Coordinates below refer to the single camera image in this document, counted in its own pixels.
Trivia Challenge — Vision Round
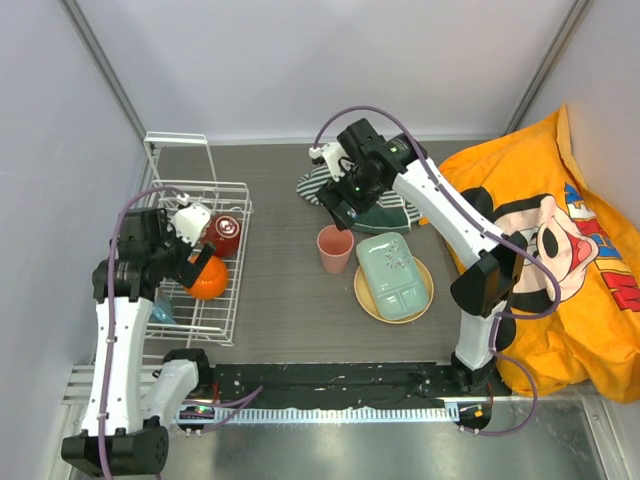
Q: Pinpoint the white wire dish rack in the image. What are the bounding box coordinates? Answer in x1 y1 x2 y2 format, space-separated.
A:
143 132 253 348

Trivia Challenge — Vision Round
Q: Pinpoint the red patterned cup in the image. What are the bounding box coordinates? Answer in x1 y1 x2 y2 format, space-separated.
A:
201 214 242 258

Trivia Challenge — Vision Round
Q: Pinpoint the orange bowl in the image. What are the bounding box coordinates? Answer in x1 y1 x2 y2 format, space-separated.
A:
183 256 230 300

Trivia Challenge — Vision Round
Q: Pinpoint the white slotted cable duct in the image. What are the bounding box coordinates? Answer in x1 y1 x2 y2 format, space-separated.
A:
229 403 459 425

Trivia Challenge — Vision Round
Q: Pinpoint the yellow round plate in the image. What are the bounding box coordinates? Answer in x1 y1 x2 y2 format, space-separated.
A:
353 256 435 325

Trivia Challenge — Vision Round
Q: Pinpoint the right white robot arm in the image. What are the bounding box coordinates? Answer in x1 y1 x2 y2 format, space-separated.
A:
309 119 526 395

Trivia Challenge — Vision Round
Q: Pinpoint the orange cartoon cloth bag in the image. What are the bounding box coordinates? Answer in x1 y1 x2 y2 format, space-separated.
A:
440 108 639 403

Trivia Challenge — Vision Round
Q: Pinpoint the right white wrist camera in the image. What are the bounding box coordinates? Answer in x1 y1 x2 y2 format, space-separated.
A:
309 142 349 181

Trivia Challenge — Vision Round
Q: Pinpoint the green striped towel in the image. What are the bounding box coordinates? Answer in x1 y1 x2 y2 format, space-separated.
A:
296 166 421 235

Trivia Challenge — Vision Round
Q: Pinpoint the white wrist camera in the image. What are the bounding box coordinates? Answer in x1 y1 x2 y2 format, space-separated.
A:
170 193 212 247
309 142 349 181

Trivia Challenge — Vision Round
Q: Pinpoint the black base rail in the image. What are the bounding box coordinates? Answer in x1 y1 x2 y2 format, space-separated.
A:
190 362 511 410

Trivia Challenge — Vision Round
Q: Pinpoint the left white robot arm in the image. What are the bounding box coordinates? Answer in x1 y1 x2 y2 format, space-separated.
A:
61 203 214 479

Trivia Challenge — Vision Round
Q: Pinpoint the light green divided tray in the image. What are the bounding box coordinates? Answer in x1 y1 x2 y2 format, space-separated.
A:
356 232 431 323

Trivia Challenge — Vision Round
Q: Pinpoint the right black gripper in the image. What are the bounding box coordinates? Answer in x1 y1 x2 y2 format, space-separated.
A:
315 162 385 232

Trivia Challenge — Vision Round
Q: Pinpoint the blue patterned bowl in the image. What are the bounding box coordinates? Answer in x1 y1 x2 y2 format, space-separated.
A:
149 296 176 325

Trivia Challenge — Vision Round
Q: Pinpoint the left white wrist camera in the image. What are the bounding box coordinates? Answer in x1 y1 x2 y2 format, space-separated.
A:
170 193 212 247

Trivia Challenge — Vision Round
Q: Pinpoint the pink cup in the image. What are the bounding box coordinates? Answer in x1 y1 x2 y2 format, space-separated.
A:
316 225 354 274

